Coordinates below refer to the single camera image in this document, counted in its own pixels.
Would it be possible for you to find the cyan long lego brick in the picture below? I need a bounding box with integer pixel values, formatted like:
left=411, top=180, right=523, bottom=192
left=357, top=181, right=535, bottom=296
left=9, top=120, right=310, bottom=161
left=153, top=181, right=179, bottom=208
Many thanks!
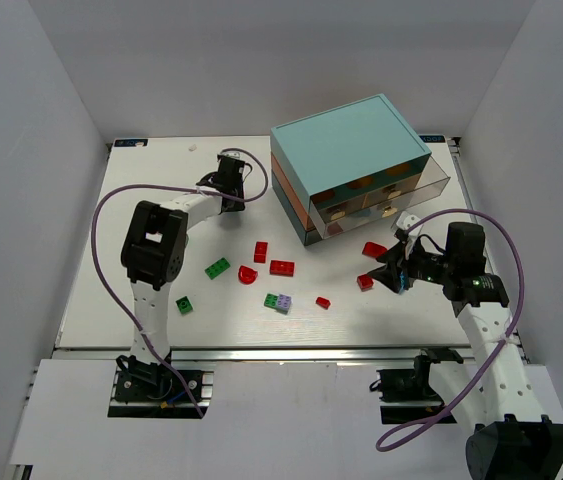
left=398, top=272, right=409, bottom=294

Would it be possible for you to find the red square lego brick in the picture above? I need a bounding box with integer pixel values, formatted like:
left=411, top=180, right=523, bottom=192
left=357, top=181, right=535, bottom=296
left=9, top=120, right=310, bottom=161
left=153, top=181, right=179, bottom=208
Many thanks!
left=357, top=274, right=374, bottom=291

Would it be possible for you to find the red curved lego brick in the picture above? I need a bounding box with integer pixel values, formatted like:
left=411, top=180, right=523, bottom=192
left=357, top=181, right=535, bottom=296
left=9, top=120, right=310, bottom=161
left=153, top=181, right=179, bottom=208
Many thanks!
left=362, top=242, right=387, bottom=259

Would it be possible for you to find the clear top drawer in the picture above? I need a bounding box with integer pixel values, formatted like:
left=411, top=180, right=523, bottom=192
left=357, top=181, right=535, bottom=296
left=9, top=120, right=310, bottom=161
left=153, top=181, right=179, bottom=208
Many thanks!
left=308, top=157, right=450, bottom=239

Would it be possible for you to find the red rounded lego brick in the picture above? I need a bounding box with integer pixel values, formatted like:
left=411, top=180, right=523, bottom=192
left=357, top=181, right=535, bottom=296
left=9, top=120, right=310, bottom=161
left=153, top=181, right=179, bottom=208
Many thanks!
left=253, top=241, right=268, bottom=264

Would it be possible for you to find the red arch lego piece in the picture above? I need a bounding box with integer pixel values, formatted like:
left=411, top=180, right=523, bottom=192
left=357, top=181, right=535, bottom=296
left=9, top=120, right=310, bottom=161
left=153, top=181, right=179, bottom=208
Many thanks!
left=238, top=265, right=258, bottom=285

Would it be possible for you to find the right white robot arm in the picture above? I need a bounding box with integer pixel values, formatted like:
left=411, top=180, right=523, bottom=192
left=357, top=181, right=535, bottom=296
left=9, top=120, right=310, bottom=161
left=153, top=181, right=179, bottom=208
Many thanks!
left=369, top=222, right=563, bottom=479

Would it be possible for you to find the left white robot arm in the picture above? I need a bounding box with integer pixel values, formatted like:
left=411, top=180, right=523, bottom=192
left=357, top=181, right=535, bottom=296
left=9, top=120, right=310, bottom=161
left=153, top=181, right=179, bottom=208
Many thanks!
left=117, top=148, right=252, bottom=384

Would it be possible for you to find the small red lego slope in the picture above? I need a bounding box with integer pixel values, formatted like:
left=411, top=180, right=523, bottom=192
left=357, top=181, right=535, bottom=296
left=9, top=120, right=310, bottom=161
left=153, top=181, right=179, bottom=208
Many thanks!
left=315, top=296, right=331, bottom=309

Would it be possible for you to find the teal orange drawer cabinet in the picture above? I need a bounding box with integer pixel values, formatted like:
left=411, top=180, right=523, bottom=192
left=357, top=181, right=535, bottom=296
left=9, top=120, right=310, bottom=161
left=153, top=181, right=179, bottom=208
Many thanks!
left=270, top=94, right=432, bottom=246

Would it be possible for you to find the green flat lego plate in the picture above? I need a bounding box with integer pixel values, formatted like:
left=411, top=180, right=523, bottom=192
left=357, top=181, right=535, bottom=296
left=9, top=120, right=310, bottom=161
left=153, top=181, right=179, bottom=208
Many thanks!
left=205, top=257, right=230, bottom=280

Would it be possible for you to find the red flat lego plate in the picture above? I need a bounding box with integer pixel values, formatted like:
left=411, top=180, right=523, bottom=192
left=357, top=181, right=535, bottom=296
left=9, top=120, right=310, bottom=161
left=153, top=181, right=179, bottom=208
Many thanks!
left=269, top=260, right=295, bottom=277

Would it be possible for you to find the green and purple lego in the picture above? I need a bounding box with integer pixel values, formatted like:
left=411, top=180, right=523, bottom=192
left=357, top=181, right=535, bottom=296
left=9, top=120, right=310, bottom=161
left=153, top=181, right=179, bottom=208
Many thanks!
left=264, top=293, right=292, bottom=314

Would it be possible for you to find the green square lego brick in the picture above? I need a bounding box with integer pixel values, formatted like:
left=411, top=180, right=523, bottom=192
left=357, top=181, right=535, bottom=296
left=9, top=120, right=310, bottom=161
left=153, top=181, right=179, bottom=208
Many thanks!
left=176, top=296, right=193, bottom=315

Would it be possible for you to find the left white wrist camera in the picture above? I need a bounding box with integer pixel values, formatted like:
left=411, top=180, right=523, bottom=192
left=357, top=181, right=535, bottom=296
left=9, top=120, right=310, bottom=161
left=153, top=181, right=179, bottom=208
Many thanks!
left=217, top=149, right=241, bottom=161

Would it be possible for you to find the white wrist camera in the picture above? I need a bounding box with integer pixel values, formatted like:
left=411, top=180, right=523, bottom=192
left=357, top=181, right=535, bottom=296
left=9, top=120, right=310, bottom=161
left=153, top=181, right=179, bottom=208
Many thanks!
left=393, top=211, right=421, bottom=252
left=217, top=149, right=241, bottom=161

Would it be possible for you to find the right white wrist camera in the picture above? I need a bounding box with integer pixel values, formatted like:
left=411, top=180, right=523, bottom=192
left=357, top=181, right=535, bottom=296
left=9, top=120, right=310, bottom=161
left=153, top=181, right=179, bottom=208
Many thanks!
left=393, top=211, right=421, bottom=252

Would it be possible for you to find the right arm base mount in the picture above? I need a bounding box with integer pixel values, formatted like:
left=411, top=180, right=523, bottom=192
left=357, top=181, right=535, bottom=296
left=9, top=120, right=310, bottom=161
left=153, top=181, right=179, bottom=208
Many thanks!
left=369, top=347, right=464, bottom=425

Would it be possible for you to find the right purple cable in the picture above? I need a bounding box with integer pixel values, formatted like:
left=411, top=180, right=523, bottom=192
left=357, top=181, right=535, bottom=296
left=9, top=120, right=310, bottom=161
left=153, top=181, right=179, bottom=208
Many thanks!
left=374, top=208, right=526, bottom=453

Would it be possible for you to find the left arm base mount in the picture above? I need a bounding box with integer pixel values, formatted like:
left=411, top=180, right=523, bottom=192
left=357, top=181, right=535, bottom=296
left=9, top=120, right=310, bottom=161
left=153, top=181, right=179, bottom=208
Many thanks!
left=107, top=355, right=212, bottom=420

